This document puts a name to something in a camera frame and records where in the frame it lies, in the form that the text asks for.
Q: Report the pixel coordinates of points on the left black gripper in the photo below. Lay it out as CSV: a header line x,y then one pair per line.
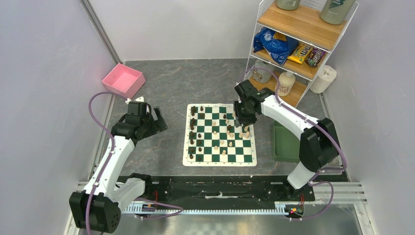
x,y
158,126

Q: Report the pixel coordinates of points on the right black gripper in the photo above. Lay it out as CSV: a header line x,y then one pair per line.
x,y
240,118

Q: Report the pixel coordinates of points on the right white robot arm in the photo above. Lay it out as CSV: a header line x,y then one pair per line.
x,y
319,144

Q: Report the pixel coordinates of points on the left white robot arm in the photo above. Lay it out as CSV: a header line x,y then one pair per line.
x,y
99,205

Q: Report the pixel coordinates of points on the green white chess mat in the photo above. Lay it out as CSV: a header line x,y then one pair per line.
x,y
212,138

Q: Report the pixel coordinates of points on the grey jar with lettering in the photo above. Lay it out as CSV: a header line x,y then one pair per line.
x,y
262,71

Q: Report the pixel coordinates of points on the cream soap bottle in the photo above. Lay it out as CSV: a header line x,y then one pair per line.
x,y
286,81

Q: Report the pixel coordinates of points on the pink plastic bin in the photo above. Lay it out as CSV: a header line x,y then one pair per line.
x,y
124,81

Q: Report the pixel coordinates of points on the blue snack bag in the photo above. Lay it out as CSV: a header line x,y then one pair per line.
x,y
277,45

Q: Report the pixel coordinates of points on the green plastic tray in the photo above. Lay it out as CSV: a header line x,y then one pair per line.
x,y
285,145

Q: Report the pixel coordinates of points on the yellow candy bag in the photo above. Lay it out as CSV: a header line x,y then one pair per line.
x,y
300,53

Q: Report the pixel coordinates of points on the brown candy bag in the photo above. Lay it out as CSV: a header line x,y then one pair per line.
x,y
315,56

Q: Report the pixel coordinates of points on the white paper towel roll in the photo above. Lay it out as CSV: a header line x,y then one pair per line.
x,y
324,79

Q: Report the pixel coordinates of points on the green bottle top left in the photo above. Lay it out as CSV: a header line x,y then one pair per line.
x,y
288,5

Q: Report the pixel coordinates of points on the green bottle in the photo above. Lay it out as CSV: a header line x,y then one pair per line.
x,y
335,11
288,5

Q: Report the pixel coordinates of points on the green bottle top right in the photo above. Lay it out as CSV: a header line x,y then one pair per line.
x,y
335,11

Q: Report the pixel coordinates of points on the white wire wooden shelf rack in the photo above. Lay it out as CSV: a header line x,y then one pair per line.
x,y
315,40

